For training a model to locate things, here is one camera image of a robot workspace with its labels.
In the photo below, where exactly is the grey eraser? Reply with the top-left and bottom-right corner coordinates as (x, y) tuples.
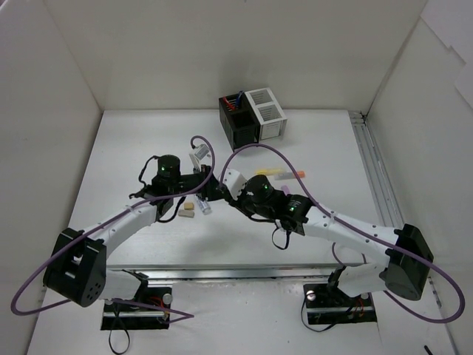
(177, 209), (195, 218)

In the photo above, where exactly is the black pen holder box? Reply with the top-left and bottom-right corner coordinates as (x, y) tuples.
(219, 93), (259, 151)

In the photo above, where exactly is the yellow highlighter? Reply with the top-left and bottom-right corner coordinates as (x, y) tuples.
(255, 168), (286, 176)

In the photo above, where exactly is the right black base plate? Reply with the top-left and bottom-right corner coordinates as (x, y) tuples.
(301, 283), (378, 331)

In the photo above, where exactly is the blue gel pen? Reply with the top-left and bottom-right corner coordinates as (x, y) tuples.
(234, 90), (244, 109)

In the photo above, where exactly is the aluminium front rail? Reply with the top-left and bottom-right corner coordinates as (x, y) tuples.
(109, 263), (337, 283)

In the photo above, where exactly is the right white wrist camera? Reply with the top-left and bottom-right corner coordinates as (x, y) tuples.
(223, 169), (247, 200)

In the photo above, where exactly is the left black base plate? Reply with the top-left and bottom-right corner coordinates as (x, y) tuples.
(101, 286), (173, 331)

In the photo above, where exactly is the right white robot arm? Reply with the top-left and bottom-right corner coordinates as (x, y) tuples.
(222, 169), (433, 305)

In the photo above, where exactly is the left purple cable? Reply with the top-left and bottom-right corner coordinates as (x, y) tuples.
(10, 135), (217, 320)

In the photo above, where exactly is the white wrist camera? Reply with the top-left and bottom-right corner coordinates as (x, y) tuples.
(223, 169), (247, 200)
(189, 144), (212, 172)

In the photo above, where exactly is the orange highlighter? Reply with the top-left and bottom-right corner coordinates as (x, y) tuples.
(274, 171), (305, 180)

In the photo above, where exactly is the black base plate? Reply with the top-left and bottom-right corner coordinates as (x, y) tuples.
(301, 283), (378, 331)
(101, 286), (173, 331)

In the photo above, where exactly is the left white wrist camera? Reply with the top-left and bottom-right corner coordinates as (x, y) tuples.
(189, 144), (212, 172)

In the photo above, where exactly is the red gel pen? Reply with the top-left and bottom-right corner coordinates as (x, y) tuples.
(223, 96), (238, 111)

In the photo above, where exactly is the aluminium side rail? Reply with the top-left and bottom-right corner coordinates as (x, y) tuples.
(348, 111), (404, 229)

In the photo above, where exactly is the white pen holder box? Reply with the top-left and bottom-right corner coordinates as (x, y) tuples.
(245, 87), (287, 142)

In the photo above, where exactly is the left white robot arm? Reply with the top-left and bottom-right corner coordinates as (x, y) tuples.
(43, 155), (216, 311)

